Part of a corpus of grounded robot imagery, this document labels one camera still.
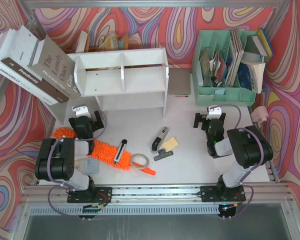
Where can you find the green desk organizer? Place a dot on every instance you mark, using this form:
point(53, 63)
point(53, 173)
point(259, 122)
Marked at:
point(207, 95)

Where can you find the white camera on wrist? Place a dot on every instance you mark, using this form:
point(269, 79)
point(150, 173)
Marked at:
point(81, 111)
point(213, 112)

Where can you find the aluminium rail with mounts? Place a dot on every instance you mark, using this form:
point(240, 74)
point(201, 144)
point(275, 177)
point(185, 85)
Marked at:
point(169, 194)

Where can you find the masking tape roll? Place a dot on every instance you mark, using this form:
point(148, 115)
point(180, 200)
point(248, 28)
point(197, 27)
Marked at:
point(139, 161)

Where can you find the open white paperback book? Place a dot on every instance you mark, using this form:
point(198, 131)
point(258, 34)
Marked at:
point(256, 71)

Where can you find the books behind shelf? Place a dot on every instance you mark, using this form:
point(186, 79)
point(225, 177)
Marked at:
point(111, 43)

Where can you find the white brown Fredonia book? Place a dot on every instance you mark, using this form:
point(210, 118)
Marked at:
point(17, 52)

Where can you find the brown Lonely Ones book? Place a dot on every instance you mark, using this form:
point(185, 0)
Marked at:
point(53, 65)

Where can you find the pink pig figurine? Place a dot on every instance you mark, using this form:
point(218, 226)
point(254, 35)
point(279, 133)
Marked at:
point(259, 115)

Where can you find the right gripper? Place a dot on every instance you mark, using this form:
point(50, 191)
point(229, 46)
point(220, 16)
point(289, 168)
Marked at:
point(198, 120)

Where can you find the orange microfiber duster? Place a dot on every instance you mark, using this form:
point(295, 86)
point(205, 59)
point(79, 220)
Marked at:
point(102, 151)

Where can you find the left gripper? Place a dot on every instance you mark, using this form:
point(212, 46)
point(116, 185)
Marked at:
point(96, 122)

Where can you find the yellow blue calculator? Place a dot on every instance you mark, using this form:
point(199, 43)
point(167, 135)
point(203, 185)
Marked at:
point(87, 166)

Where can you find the white wooden bookshelf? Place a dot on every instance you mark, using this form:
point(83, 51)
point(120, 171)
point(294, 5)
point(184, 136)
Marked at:
point(118, 80)

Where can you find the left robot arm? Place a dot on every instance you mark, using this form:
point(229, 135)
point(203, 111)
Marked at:
point(56, 159)

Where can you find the grey blue yellow books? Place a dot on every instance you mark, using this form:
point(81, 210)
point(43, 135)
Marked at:
point(257, 47)

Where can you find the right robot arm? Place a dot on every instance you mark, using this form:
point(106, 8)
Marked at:
point(250, 150)

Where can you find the yellow sticky note pad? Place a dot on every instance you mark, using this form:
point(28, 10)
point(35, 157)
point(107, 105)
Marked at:
point(170, 144)

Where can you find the white camera on left wrist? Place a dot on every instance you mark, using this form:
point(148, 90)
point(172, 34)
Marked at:
point(81, 111)

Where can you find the black vacuum nozzle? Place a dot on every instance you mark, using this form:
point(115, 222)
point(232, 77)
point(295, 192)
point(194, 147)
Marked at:
point(162, 153)

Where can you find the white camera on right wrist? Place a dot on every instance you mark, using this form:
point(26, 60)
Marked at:
point(213, 112)

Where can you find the white black utility knife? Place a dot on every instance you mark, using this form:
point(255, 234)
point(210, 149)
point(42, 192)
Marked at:
point(120, 151)

